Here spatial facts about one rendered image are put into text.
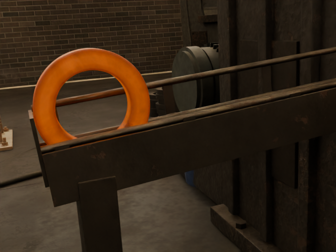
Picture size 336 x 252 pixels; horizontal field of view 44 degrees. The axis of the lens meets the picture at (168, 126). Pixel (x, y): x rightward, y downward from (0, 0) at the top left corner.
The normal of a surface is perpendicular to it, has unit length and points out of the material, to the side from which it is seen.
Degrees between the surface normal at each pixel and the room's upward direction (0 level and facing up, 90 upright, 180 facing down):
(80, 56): 90
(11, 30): 90
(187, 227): 0
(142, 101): 90
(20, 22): 90
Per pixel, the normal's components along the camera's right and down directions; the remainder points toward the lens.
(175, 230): -0.06, -0.97
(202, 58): 0.20, -0.54
